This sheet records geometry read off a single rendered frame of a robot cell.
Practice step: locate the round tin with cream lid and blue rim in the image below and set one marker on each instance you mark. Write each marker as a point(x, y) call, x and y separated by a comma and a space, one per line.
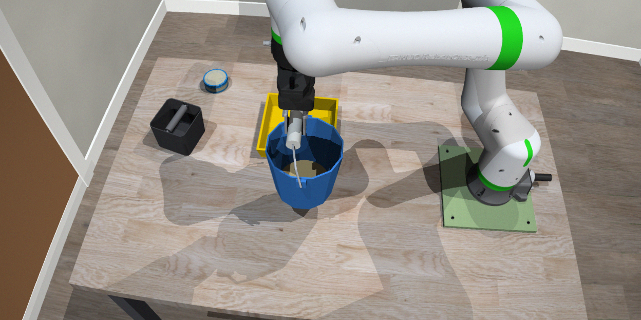
point(216, 81)

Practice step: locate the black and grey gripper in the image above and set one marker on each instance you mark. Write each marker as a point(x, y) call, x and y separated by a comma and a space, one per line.
point(300, 94)

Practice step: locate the yellow shallow tray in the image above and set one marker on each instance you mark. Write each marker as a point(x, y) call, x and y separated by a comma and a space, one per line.
point(324, 109)

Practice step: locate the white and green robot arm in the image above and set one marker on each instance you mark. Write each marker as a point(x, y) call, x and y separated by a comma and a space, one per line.
point(320, 39)

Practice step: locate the blue bucket with metal handle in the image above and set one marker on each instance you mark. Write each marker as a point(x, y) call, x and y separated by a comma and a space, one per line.
point(311, 161)

